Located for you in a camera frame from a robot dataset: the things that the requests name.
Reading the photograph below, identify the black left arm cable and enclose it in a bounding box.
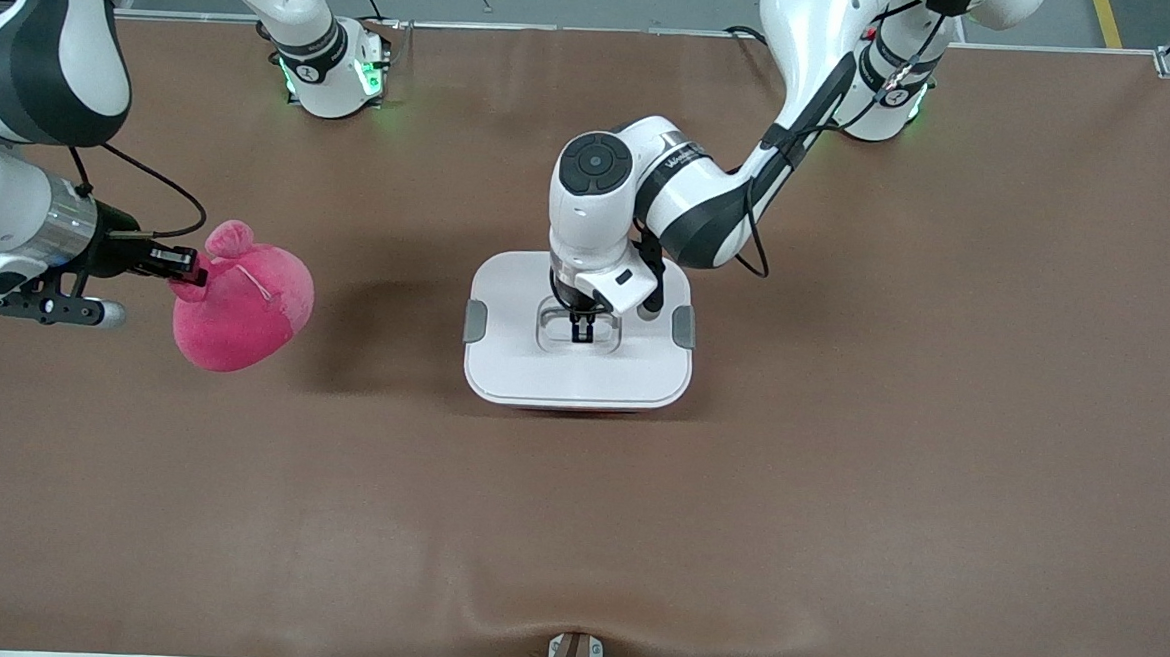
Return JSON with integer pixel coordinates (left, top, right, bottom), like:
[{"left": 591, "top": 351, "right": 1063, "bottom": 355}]
[{"left": 733, "top": 0, "right": 964, "bottom": 288}]

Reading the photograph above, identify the pink plush toy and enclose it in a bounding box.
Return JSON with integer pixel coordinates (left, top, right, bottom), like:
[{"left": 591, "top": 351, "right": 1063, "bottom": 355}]
[{"left": 164, "top": 217, "right": 319, "bottom": 378}]

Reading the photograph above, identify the pink translucent storage box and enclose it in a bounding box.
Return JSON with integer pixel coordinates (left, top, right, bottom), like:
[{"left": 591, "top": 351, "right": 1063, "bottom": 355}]
[{"left": 516, "top": 399, "right": 657, "bottom": 419}]

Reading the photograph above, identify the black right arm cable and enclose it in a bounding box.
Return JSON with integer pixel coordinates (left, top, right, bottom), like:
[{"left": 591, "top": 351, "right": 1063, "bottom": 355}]
[{"left": 62, "top": 141, "right": 212, "bottom": 245}]

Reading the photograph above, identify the white box lid with handle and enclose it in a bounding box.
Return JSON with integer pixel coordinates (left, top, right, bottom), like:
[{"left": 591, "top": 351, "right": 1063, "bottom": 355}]
[{"left": 459, "top": 247, "right": 702, "bottom": 417}]

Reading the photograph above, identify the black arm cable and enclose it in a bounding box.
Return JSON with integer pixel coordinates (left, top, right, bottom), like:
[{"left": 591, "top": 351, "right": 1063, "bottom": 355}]
[
  {"left": 733, "top": 0, "right": 964, "bottom": 288},
  {"left": 62, "top": 141, "right": 212, "bottom": 245}
]

